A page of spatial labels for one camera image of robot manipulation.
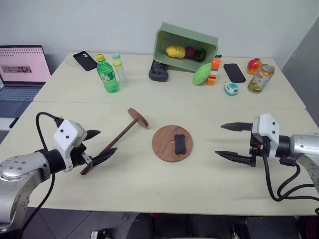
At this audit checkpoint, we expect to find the black block on base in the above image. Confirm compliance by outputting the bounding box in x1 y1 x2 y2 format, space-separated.
174 134 187 156

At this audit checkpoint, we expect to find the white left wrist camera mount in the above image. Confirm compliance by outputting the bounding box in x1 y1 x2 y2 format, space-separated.
52 119 88 173

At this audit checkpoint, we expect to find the brown wooden rod with disc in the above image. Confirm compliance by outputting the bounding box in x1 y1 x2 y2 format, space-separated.
80 108 150 176

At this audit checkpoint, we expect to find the red yellow toy apple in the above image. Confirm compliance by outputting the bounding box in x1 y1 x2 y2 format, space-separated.
247 57 263 76

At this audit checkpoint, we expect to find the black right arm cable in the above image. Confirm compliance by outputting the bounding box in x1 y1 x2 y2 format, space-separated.
262 155 319 203

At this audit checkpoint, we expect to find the grey open laptop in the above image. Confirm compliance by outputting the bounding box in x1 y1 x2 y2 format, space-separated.
0 45 52 129

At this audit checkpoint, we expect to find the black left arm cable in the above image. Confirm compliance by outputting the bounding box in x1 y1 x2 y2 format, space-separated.
18 112 63 237

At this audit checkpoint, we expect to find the green oval toy fruit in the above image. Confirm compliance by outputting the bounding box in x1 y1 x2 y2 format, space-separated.
192 62 213 86

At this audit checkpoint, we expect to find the plain black phone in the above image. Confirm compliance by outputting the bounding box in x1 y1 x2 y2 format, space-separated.
223 63 247 84

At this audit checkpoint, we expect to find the clear bottle yellow-green cap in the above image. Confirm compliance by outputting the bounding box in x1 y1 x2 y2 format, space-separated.
113 60 129 89

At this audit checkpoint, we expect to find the grey partition panel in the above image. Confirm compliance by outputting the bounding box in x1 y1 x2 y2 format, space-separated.
281 18 319 110

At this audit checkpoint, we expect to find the dark green toy fruit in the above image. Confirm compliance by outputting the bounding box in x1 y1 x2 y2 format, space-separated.
194 48 207 62

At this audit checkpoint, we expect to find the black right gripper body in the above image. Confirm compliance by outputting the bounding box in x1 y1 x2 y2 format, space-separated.
249 134 270 167

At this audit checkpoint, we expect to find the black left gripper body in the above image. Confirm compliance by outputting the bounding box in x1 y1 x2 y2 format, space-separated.
71 141 94 169

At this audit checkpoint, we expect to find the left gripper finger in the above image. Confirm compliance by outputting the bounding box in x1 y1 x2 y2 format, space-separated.
83 129 102 143
90 147 118 168

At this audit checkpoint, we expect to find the dark rounded shape under table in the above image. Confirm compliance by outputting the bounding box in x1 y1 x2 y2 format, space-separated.
126 213 155 239

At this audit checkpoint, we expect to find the green plastic basket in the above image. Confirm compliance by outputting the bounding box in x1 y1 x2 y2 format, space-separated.
152 21 219 74

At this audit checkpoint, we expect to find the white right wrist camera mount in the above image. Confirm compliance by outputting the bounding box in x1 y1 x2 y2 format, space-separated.
251 113 280 160

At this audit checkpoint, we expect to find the black handheld device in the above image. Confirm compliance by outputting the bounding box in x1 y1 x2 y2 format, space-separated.
148 59 170 83

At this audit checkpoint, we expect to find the red toy fruit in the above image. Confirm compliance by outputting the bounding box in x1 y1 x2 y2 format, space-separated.
184 46 197 60

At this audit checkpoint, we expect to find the yellow toy mango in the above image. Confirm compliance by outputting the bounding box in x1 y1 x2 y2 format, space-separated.
165 45 187 59

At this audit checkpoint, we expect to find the clear bottle mint cap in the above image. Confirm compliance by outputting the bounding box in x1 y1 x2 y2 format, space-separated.
111 52 123 66

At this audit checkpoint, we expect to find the black phone with camera lenses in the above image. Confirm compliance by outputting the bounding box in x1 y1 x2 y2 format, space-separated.
73 51 98 72

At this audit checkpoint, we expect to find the orange juice can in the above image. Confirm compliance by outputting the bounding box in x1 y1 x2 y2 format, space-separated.
247 63 276 94

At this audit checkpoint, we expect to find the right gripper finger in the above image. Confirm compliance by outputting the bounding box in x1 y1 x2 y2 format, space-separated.
220 121 254 132
214 150 251 166

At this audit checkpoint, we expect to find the round wooden board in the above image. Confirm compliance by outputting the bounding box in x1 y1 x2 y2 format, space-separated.
152 124 194 163

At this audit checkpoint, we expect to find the white teal small gadget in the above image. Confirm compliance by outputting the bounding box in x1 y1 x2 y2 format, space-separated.
223 80 240 97

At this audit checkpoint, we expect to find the green soda bottle yellow cap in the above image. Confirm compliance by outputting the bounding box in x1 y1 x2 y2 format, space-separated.
95 53 121 94

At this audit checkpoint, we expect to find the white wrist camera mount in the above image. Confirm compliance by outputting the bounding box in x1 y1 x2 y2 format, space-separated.
52 119 88 173
251 113 280 160

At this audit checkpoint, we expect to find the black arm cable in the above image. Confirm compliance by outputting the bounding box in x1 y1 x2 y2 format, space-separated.
262 155 319 203
18 112 63 237

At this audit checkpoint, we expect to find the orange white green block stack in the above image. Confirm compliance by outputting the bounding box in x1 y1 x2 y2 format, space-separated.
207 54 223 86

